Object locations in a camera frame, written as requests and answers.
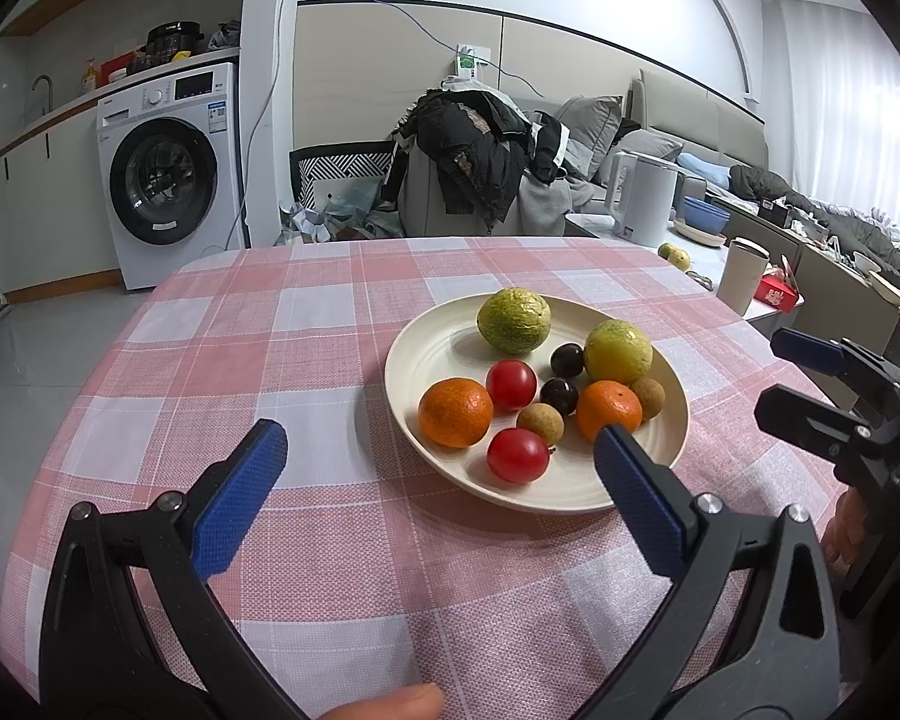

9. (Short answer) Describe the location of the pink checked tablecloth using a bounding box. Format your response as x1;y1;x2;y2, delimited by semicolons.
0;236;852;720

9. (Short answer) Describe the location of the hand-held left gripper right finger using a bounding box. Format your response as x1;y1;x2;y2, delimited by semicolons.
585;424;841;720

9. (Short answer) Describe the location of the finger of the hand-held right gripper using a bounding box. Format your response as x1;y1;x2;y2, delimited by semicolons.
754;384;875;460
769;328;900;395

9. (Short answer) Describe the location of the cream shallow dish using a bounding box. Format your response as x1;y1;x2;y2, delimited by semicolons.
671;217;728;249

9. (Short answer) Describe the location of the brown longan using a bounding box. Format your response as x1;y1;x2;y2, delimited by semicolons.
516;403;565;446
631;377;667;421

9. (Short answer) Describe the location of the white washing machine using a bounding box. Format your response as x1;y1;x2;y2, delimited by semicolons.
96;62;246;292

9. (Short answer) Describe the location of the orange tangerine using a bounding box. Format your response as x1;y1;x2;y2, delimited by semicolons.
576;380;644;442
418;377;494;449

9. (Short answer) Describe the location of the large green citrus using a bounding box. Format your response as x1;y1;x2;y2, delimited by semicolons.
476;287;552;357

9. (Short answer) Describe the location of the red gift box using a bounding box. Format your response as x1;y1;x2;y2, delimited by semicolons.
757;255;805;308

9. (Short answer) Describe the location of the green white wall charger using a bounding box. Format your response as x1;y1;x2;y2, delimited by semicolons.
450;43;490;85

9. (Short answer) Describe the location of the pile of bags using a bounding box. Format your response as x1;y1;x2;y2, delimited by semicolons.
279;195;406;246

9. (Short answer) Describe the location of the yellow-green citrus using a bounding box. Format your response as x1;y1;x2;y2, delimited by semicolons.
583;319;654;386

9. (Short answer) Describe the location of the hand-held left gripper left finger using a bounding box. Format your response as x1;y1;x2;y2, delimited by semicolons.
37;418;305;720

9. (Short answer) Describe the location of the white electric kettle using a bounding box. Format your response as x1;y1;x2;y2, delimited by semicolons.
604;151;681;245

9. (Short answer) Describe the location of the black white patterned bag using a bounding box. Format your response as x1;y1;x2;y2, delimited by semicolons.
290;142;396;211

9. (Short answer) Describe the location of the blue cable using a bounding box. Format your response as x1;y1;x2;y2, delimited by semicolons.
289;0;548;95

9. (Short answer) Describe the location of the black and white jacket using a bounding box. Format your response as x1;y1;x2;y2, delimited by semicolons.
529;112;572;182

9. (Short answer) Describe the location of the beige tumbler cup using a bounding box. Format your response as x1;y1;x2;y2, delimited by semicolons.
716;238;768;316

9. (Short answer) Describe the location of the person's left hand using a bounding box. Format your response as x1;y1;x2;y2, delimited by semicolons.
300;682;445;720

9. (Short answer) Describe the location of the dark blanket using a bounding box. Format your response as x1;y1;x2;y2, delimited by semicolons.
727;163;900;271

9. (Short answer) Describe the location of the blue bowl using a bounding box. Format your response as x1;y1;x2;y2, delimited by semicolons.
681;197;731;236

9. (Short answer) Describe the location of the grey hoodie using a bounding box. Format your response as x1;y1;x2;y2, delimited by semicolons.
516;171;580;239

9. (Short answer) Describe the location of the grey pillow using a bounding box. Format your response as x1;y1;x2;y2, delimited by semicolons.
555;96;623;181
596;129;685;182

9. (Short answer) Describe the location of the cream round plate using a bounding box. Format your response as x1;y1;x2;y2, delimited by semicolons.
384;291;691;517

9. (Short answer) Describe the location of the beige sofa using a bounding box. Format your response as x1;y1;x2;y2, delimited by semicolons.
628;69;767;175

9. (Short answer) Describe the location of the grey chair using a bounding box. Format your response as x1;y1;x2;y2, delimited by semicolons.
401;142;526;239

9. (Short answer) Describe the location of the black cooking pot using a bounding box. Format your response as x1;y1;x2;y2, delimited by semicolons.
146;21;206;62

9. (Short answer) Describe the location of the red tomato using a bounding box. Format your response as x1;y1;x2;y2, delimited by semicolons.
486;427;552;485
485;360;538;412

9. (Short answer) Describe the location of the person's right hand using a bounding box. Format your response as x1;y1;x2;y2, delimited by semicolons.
821;491;869;580

